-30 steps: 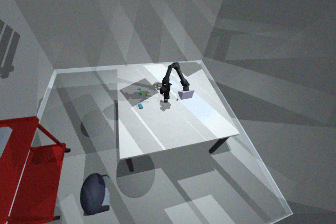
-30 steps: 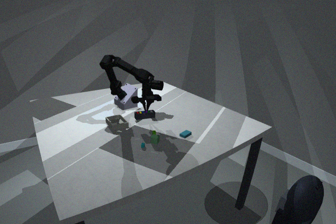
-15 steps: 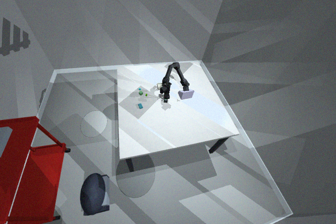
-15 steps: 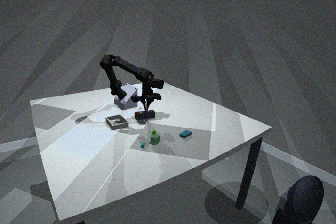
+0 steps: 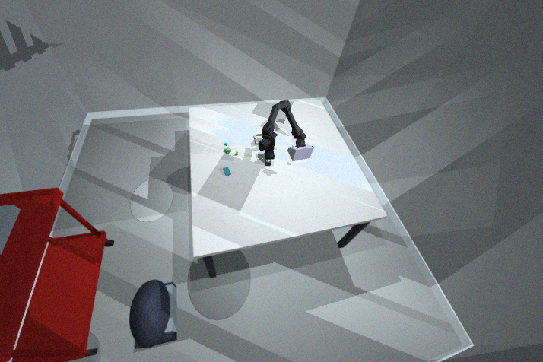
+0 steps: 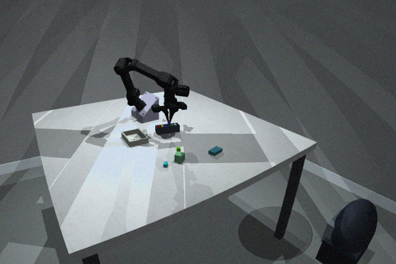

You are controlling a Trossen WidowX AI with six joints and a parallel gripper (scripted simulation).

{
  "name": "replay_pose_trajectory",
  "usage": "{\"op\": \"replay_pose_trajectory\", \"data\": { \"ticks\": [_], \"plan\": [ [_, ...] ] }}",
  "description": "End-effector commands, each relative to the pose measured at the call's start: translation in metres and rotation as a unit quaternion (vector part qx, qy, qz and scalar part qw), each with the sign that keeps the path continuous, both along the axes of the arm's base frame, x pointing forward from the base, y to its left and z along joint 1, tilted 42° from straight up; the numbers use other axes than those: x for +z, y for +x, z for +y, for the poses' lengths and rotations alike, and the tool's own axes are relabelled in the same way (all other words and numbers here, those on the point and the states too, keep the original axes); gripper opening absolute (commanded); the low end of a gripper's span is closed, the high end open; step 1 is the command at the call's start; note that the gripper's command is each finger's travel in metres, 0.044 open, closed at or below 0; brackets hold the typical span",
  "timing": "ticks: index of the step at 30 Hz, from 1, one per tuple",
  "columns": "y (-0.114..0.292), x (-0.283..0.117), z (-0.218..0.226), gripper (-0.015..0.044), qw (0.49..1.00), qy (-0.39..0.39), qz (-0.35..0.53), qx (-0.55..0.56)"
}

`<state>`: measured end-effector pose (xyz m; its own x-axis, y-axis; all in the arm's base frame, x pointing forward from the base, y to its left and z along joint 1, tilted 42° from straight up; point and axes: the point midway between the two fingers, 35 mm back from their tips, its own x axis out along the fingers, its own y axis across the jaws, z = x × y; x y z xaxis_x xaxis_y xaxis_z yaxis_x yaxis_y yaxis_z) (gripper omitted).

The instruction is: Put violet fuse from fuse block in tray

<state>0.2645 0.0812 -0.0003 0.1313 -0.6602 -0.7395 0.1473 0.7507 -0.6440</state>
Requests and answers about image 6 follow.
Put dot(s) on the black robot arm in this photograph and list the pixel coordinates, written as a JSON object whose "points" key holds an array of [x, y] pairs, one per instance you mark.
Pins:
{"points": [[163, 79]]}

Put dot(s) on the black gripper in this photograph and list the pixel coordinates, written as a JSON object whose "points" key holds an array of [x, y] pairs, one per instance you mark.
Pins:
{"points": [[156, 108]]}

